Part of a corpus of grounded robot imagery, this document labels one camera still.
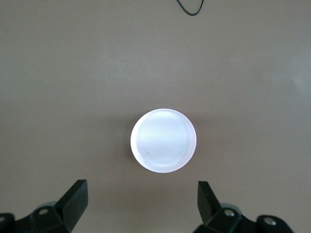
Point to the pink round plate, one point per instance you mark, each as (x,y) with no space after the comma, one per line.
(163,140)

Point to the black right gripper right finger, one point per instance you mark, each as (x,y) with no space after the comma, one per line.
(211,213)

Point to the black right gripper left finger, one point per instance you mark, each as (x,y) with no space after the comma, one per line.
(70,206)

